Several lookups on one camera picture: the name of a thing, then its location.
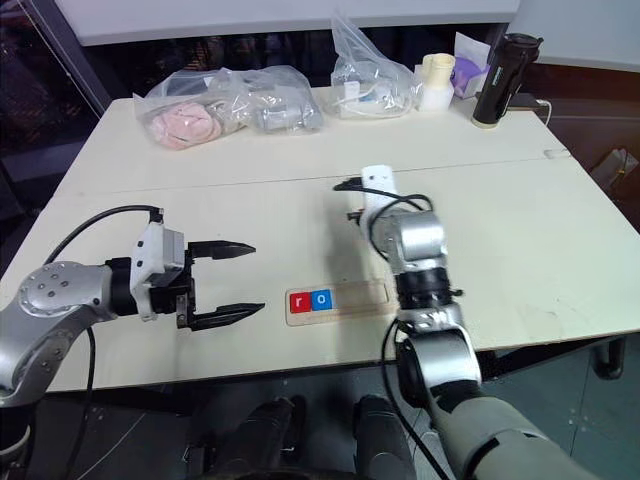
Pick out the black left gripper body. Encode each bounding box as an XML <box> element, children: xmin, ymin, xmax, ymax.
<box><xmin>148</xmin><ymin>242</ymin><xmax>197</xmax><ymax>331</ymax></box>

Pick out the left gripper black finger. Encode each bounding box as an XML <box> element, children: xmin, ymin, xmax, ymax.
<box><xmin>187</xmin><ymin>239</ymin><xmax>258</xmax><ymax>262</ymax></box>
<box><xmin>186</xmin><ymin>301</ymin><xmax>267</xmax><ymax>333</ymax></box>

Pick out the wooden letter tray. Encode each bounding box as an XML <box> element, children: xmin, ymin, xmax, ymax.
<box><xmin>284</xmin><ymin>279</ymin><xmax>392</xmax><ymax>327</ymax></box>

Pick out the clear bag with grey item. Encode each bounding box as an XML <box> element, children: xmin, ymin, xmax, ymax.
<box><xmin>209</xmin><ymin>64</ymin><xmax>326</xmax><ymax>135</ymax></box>

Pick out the dark rounded shape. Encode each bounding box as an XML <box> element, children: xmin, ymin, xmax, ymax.
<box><xmin>232</xmin><ymin>394</ymin><xmax>309</xmax><ymax>480</ymax></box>
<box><xmin>352</xmin><ymin>394</ymin><xmax>417</xmax><ymax>480</ymax></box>

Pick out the cream plastic bottle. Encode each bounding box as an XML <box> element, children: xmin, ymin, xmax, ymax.
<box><xmin>418</xmin><ymin>53</ymin><xmax>457</xmax><ymax>112</ymax></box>

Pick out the clear bag with pink item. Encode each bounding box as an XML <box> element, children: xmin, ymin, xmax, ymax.
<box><xmin>133</xmin><ymin>67</ymin><xmax>251</xmax><ymax>150</ymax></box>

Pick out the purple and white packet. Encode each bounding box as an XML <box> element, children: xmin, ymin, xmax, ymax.
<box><xmin>449</xmin><ymin>32</ymin><xmax>494</xmax><ymax>99</ymax></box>

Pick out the black thermos bottle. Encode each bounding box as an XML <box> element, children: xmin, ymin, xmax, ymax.
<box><xmin>472</xmin><ymin>32</ymin><xmax>544</xmax><ymax>130</ymax></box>

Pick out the black table leg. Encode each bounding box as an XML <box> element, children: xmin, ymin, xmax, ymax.
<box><xmin>592</xmin><ymin>337</ymin><xmax>626</xmax><ymax>380</ymax></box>

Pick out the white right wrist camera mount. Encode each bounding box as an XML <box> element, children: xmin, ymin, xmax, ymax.
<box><xmin>360</xmin><ymin>165</ymin><xmax>401</xmax><ymax>239</ymax></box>

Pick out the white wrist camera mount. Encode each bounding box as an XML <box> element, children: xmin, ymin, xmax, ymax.
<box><xmin>360</xmin><ymin>165</ymin><xmax>401</xmax><ymax>239</ymax></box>
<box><xmin>130</xmin><ymin>218</ymin><xmax>187</xmax><ymax>321</ymax></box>

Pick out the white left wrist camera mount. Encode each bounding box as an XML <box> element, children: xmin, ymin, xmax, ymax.
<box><xmin>130</xmin><ymin>218</ymin><xmax>187</xmax><ymax>321</ymax></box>

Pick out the clear bag with white cables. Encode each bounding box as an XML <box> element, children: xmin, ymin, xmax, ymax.
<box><xmin>324</xmin><ymin>9</ymin><xmax>426</xmax><ymax>121</ymax></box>

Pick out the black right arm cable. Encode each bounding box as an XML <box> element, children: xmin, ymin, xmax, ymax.
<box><xmin>372</xmin><ymin>192</ymin><xmax>436</xmax><ymax>480</ymax></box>

